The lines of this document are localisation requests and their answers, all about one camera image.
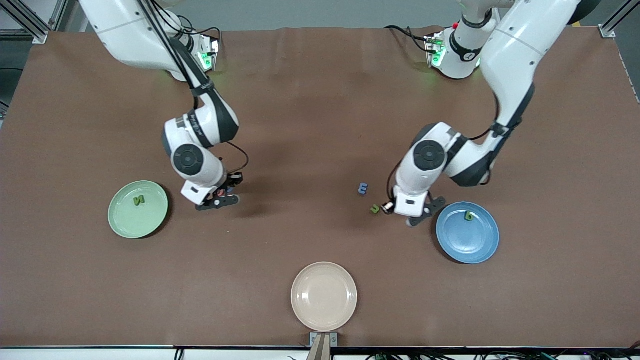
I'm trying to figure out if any beige plate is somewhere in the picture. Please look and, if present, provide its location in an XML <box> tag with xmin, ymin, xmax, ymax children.
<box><xmin>291</xmin><ymin>262</ymin><xmax>358</xmax><ymax>332</ymax></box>

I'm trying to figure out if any black base cable arm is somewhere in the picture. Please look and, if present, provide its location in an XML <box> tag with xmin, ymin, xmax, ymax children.
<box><xmin>384</xmin><ymin>25</ymin><xmax>432</xmax><ymax>52</ymax></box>
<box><xmin>186</xmin><ymin>24</ymin><xmax>223</xmax><ymax>53</ymax></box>

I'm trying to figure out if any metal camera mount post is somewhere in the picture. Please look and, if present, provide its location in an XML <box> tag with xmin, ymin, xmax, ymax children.
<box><xmin>307</xmin><ymin>332</ymin><xmax>339</xmax><ymax>360</ymax></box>

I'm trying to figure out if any black cable along right arm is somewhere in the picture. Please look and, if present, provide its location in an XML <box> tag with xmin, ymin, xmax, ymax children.
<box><xmin>137</xmin><ymin>0</ymin><xmax>250</xmax><ymax>174</ymax></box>

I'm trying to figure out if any black base cable left arm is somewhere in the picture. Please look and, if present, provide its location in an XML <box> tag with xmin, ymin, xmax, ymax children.
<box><xmin>384</xmin><ymin>25</ymin><xmax>432</xmax><ymax>52</ymax></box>

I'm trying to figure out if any metal connector plate green light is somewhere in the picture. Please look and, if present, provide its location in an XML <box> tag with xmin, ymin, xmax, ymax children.
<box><xmin>199</xmin><ymin>34</ymin><xmax>221</xmax><ymax>72</ymax></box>
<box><xmin>424</xmin><ymin>32</ymin><xmax>447</xmax><ymax>68</ymax></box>

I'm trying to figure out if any brown table cover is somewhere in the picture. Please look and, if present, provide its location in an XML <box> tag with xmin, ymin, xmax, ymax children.
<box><xmin>0</xmin><ymin>26</ymin><xmax>640</xmax><ymax>349</ymax></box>

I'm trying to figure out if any black base cable right arm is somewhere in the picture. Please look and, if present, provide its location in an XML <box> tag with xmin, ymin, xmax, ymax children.
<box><xmin>186</xmin><ymin>24</ymin><xmax>223</xmax><ymax>53</ymax></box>

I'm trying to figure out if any aluminium frame with diagonal bars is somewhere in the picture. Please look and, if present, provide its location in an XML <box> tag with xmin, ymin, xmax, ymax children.
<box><xmin>0</xmin><ymin>0</ymin><xmax>68</xmax><ymax>45</ymax></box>

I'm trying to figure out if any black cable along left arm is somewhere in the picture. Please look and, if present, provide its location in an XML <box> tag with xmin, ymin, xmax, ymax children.
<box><xmin>386</xmin><ymin>87</ymin><xmax>502</xmax><ymax>202</ymax></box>

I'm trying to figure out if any blue plate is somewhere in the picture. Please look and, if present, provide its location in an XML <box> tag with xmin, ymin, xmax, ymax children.
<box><xmin>436</xmin><ymin>201</ymin><xmax>500</xmax><ymax>265</ymax></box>

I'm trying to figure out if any aluminium frame corner post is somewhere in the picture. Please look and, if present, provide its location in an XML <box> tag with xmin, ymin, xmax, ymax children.
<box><xmin>600</xmin><ymin>0</ymin><xmax>640</xmax><ymax>39</ymax></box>

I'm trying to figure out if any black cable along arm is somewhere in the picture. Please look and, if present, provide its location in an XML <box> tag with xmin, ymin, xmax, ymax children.
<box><xmin>386</xmin><ymin>87</ymin><xmax>502</xmax><ymax>202</ymax></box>
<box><xmin>137</xmin><ymin>0</ymin><xmax>250</xmax><ymax>174</ymax></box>

